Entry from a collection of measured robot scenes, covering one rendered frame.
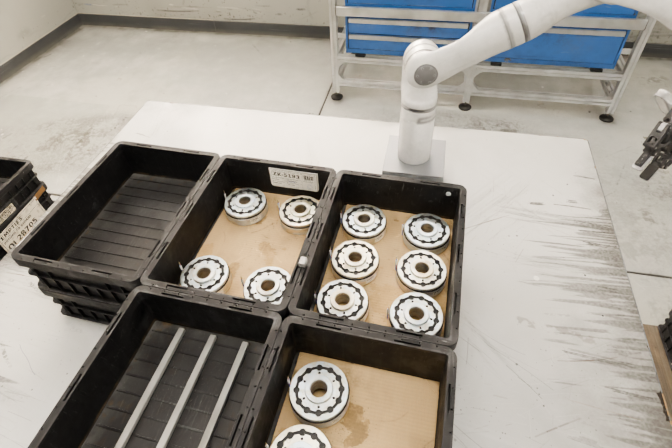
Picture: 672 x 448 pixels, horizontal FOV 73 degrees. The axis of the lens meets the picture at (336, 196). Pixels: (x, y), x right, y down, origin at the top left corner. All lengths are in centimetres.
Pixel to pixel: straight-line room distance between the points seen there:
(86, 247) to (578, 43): 254
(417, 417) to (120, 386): 53
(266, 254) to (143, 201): 39
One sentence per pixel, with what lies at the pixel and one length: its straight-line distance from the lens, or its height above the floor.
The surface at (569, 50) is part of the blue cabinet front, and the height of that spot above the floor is 42.
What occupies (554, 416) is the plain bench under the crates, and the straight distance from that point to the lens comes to 106.
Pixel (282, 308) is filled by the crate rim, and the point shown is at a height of 93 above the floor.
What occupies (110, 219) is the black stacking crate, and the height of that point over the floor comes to 83.
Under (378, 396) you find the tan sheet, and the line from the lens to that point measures 87.
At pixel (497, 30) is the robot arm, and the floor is 119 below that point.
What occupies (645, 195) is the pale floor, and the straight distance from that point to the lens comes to 273.
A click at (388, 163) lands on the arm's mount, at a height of 80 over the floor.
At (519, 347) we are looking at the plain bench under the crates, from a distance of 111.
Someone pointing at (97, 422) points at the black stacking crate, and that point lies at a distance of 96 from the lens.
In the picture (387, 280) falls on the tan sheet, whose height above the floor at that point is 83.
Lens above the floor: 163
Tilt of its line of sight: 44 degrees down
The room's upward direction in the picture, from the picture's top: 3 degrees counter-clockwise
